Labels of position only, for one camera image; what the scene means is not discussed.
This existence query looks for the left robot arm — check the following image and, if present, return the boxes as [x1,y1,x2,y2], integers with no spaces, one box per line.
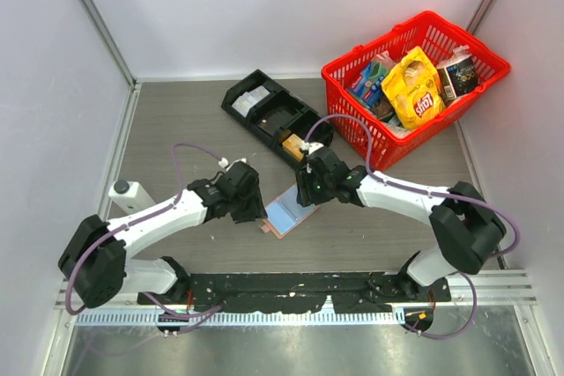
[58,160,267,315]

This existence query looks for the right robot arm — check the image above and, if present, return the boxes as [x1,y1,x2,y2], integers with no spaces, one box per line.
[296,143,507,301]

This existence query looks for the gold card in tray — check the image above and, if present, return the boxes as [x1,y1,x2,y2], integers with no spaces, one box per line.
[282,134,304,162]

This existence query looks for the white cards in tray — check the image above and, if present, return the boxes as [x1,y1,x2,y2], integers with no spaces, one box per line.
[232,85,271,117]

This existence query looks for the black compartment tray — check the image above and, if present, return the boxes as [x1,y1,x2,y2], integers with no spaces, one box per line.
[221,70,335,169]

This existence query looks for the white clear plastic packet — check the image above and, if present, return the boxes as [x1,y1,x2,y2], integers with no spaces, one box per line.
[389,125,412,139]

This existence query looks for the dark brown packet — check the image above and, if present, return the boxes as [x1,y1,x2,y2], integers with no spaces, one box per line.
[370,96,395,122]

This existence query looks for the blue sponge pack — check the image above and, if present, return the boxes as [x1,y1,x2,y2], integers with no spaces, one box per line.
[346,61,388,108]

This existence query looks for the white box device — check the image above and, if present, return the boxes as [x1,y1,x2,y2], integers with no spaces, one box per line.
[108,180,156,215]

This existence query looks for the yellow chips bag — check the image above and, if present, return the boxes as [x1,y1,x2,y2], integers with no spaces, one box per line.
[382,46,445,130]

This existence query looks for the red plastic shopping basket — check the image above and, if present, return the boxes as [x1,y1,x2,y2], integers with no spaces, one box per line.
[321,11,511,171]

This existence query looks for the black round can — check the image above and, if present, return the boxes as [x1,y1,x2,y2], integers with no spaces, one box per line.
[437,54,479,106]

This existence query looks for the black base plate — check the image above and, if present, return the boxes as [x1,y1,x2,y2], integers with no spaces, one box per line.
[137,270,451,313]

